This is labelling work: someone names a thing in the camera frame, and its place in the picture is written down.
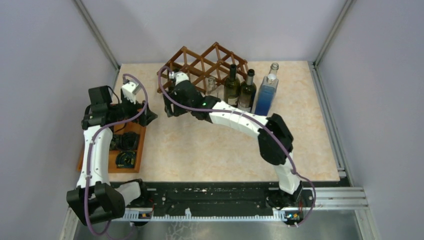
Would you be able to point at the small clear glass bottle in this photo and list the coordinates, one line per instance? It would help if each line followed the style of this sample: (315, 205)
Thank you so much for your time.
(212, 89)

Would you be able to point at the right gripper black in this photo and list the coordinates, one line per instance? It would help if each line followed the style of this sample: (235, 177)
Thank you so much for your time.
(168, 108)

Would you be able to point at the orange wooden tray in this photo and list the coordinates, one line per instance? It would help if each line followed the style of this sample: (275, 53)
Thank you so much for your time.
(106, 113)

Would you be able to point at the black patterned coaster in tray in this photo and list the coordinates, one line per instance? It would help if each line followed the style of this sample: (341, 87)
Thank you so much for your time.
(126, 160)

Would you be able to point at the blue square glass bottle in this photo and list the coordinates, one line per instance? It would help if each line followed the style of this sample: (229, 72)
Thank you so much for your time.
(266, 94)

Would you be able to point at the white toothed cable strip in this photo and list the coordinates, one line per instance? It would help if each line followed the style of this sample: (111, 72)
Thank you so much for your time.
(135, 215)

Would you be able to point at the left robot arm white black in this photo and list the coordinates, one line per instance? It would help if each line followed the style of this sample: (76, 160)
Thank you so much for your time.
(94, 200)

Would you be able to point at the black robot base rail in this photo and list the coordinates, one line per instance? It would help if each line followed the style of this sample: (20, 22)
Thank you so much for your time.
(218, 199)

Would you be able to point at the brown wooden wine rack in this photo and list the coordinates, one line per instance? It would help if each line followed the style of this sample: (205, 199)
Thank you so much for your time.
(214, 61)

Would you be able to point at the white label wine bottle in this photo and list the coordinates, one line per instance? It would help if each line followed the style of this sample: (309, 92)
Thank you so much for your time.
(232, 86)

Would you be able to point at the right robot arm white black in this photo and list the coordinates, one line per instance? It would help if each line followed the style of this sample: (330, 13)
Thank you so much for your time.
(274, 138)

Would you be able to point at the brown label wine bottle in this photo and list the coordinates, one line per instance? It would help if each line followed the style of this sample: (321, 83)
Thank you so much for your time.
(248, 91)

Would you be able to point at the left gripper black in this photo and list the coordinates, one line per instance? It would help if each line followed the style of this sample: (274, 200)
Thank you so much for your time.
(135, 107)

